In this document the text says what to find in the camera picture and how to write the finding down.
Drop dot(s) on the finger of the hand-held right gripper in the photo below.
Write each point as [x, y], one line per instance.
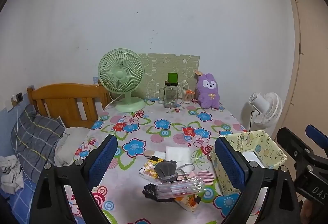
[292, 144]
[316, 134]

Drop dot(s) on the white packet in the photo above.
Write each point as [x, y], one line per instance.
[160, 155]

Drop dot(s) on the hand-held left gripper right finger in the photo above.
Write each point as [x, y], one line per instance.
[230, 162]

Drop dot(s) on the crumpled grey white cloth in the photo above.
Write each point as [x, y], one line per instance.
[10, 175]

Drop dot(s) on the orange patterned packet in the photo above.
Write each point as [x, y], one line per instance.
[189, 203]

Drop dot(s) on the yellow printed box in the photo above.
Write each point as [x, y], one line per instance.
[271, 149]

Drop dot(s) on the cotton swab jar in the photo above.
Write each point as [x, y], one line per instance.
[187, 98]

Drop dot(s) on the grey plaid pillow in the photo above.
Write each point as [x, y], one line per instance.
[33, 137]

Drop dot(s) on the white towel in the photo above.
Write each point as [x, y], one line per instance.
[178, 153]

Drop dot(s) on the blue bed sheet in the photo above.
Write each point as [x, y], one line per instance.
[23, 201]

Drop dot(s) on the wall socket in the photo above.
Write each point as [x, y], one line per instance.
[18, 97]

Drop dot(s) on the green desk fan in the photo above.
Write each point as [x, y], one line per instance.
[120, 75]

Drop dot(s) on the glass jar mug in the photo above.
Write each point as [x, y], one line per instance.
[170, 96]

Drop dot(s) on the wooden bed headboard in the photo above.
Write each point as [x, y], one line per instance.
[64, 93]

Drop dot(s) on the green plastic cup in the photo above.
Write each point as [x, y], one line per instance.
[173, 77]

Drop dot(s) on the beige door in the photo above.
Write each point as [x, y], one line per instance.
[312, 60]

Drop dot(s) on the green printed board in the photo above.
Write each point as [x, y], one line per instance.
[164, 65]

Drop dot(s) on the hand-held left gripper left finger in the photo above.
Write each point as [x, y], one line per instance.
[102, 160]

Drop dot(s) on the purple plush rabbit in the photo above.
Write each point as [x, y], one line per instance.
[208, 96]

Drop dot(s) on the yellow cartoon tissue packet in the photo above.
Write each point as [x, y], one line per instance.
[148, 170]

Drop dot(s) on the black plastic bag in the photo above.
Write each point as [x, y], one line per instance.
[150, 190]

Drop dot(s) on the white standing fan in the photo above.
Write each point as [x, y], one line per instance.
[269, 108]

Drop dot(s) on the clear plastic packet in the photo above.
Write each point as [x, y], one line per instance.
[179, 188]

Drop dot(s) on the beige small packet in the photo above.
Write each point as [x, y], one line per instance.
[148, 153]

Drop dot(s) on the beige bed cloth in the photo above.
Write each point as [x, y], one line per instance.
[71, 142]

